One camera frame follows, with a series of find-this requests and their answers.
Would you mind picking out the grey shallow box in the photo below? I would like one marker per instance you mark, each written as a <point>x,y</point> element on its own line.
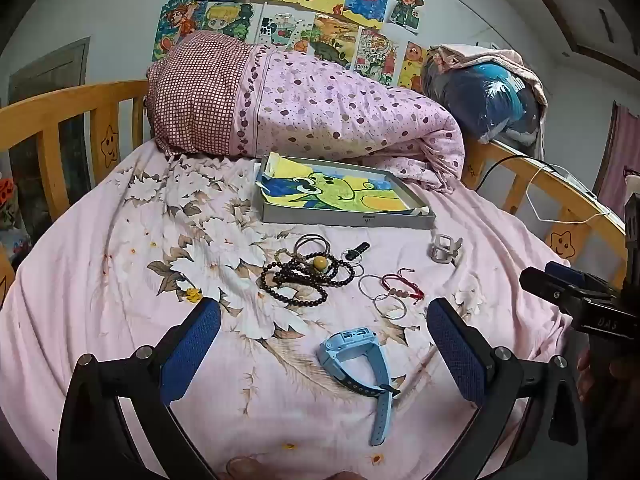
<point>345,217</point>

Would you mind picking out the pink floral bedsheet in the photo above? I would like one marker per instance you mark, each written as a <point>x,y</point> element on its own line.
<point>125,270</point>

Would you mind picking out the person's left hand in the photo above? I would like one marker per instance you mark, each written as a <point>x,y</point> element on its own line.
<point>245,467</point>

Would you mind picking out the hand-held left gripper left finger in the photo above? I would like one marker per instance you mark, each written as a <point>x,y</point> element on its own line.
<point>192,345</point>

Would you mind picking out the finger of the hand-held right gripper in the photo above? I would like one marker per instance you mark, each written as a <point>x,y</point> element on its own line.
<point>565,270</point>
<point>550,287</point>

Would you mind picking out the light blue smartwatch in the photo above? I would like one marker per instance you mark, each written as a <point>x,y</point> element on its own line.
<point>350,355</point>

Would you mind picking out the pink curtain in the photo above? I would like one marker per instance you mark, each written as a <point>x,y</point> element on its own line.
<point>625,150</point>

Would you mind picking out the plastic bag with blue plush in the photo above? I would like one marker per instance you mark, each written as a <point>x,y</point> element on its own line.
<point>480,95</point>

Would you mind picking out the orange toy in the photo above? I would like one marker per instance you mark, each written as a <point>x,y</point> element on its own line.
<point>6,190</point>

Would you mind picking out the thin silver bangle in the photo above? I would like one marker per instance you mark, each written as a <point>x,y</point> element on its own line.
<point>406,306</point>
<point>360,285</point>

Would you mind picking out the wooden bed frame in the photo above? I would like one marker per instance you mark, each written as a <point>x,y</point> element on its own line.
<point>65,105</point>

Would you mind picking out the person's right hand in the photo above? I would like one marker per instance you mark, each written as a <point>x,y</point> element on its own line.
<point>586,375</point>

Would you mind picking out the grey door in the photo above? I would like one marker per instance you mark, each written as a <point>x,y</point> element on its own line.
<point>50,70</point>

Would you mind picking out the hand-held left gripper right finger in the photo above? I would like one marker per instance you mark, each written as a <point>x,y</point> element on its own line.
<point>457,350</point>

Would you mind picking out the pink dotted folded quilt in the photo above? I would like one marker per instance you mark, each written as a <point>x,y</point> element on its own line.
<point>325,110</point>

